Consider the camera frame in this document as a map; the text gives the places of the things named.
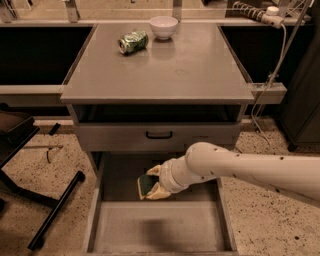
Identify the closed top drawer, black handle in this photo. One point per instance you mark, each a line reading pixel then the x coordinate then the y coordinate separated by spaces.
pixel 154 137

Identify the grey side shelf bracket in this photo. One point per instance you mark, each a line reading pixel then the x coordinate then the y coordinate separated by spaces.
pixel 265 96

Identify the white ceramic bowl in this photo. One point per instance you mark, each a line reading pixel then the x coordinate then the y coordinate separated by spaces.
pixel 163 27

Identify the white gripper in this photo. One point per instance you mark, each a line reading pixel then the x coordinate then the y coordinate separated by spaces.
pixel 167 176

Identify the grey drawer cabinet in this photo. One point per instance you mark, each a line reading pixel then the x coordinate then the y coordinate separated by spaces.
pixel 190 78

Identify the white power strip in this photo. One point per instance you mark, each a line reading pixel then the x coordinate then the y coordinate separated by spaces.
pixel 270 16

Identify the green and yellow sponge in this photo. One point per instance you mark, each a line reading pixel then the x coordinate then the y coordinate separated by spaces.
pixel 145 184

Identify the crushed green soda can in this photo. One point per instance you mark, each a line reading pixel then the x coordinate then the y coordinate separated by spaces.
pixel 133 42

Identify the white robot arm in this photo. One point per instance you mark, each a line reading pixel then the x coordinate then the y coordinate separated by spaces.
pixel 296 177

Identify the open grey middle drawer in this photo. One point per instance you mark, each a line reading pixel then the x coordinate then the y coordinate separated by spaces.
pixel 194 222

